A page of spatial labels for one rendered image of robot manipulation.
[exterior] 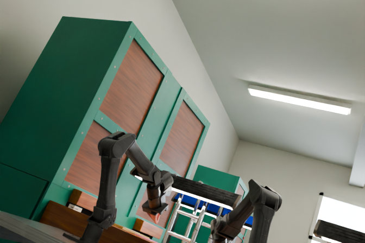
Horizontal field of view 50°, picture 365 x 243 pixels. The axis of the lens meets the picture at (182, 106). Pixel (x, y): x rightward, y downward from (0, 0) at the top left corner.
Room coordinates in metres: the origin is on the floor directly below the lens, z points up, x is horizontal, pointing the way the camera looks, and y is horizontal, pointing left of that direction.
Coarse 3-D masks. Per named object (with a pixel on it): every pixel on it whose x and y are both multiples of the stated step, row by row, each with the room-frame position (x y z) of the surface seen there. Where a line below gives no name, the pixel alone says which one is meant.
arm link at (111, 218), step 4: (92, 216) 1.58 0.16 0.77; (108, 216) 1.53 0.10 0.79; (112, 216) 1.54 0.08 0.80; (88, 220) 1.57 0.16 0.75; (92, 220) 1.58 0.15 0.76; (104, 220) 1.52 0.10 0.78; (108, 220) 1.54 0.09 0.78; (112, 220) 1.55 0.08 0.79; (96, 224) 1.53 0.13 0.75; (100, 224) 1.52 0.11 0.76; (104, 224) 1.53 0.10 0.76; (108, 224) 1.54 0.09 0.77
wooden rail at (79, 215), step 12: (48, 204) 1.96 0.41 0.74; (60, 204) 1.93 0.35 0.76; (48, 216) 1.95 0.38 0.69; (60, 216) 1.91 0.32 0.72; (72, 216) 1.88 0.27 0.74; (84, 216) 1.85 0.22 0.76; (60, 228) 1.90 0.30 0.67; (72, 228) 1.86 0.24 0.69; (84, 228) 1.83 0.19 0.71; (108, 228) 1.77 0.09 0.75; (108, 240) 1.76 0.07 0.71; (120, 240) 1.73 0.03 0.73; (132, 240) 1.70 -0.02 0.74; (144, 240) 1.68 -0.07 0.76
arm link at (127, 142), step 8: (112, 136) 1.50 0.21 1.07; (120, 136) 1.55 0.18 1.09; (128, 136) 1.47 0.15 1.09; (136, 136) 1.50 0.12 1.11; (112, 144) 1.45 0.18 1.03; (120, 144) 1.46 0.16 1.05; (128, 144) 1.49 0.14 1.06; (136, 144) 1.54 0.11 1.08; (112, 152) 1.45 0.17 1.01; (120, 152) 1.47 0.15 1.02; (128, 152) 1.54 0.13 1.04; (136, 152) 1.55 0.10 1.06; (136, 160) 1.57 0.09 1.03; (144, 160) 1.59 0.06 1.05; (136, 168) 1.64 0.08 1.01; (144, 168) 1.60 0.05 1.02; (152, 168) 1.63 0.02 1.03; (144, 176) 1.65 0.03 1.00; (152, 176) 1.64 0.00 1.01
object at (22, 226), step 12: (0, 216) 1.49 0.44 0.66; (12, 216) 1.51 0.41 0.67; (12, 228) 1.46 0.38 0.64; (24, 228) 1.44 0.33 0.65; (36, 228) 1.43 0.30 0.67; (48, 228) 1.63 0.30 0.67; (36, 240) 1.41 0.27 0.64; (48, 240) 1.39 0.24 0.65; (60, 240) 1.37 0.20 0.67; (72, 240) 1.54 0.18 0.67
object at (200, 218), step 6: (174, 174) 2.04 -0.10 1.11; (180, 198) 2.17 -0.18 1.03; (204, 204) 2.09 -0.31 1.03; (174, 210) 2.17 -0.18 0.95; (180, 210) 2.15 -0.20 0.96; (204, 210) 2.09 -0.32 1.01; (174, 216) 2.17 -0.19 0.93; (192, 216) 2.11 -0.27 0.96; (198, 216) 2.10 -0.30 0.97; (198, 222) 2.09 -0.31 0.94; (168, 228) 2.17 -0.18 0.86; (198, 228) 2.09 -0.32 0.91; (168, 234) 2.17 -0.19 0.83; (174, 234) 2.14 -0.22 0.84; (192, 234) 2.10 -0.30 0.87; (162, 240) 2.17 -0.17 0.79; (186, 240) 2.11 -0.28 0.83; (192, 240) 2.09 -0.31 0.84
